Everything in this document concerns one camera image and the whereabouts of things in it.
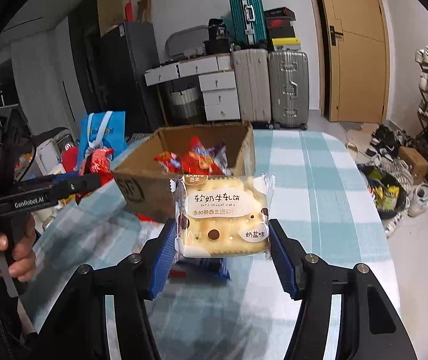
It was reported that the teal hard suitcase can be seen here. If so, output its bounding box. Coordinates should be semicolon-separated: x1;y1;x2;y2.
229;0;268;46

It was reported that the wooden door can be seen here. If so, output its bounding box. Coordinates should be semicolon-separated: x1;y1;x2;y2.
316;0;390;124

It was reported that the person's left hand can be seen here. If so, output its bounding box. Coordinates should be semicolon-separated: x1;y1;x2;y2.
0;215;37;282

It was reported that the red Oreo snack pack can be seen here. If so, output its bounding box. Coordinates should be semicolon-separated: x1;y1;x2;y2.
154;151;182;174

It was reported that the black refrigerator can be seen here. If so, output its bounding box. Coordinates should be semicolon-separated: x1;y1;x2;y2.
101;22;163;137

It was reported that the silver aluminium suitcase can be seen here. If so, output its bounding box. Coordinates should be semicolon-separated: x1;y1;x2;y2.
268;49;310;130

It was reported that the black trash bin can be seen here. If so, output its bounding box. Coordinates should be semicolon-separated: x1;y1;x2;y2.
357;164;407;220

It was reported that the SF cardboard box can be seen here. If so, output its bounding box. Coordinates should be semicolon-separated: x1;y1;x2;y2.
111;122;255;223

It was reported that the stack of shoe boxes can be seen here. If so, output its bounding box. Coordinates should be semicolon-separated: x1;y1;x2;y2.
264;7;301;51

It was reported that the red small snack pack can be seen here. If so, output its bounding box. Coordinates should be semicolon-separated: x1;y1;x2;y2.
75;148;115;205

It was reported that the white drawer desk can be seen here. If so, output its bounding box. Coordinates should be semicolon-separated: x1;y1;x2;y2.
145;54;241;125

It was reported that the woven laundry basket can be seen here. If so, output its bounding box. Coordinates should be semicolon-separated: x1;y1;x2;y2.
168;87;201;119

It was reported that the red chip bag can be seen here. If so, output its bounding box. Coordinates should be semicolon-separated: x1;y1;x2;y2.
181;136;228;176

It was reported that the plaid blue tablecloth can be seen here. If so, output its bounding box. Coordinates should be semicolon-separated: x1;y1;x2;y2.
22;130;400;359

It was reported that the beige hard suitcase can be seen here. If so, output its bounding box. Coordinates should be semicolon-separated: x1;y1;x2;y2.
232;49;272;124

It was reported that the small cardboard box on floor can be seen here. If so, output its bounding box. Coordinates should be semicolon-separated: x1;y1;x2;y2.
399;146;428;185

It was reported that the cream nougat cracker pack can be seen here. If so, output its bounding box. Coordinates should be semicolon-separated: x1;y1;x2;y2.
174;173;276;258

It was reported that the blue Doraemon tote bag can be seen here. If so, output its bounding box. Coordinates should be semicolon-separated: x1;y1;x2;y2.
77;111;127;167

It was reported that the blue Oreo snack pack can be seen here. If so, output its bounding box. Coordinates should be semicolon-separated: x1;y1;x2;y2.
169;257;231;281

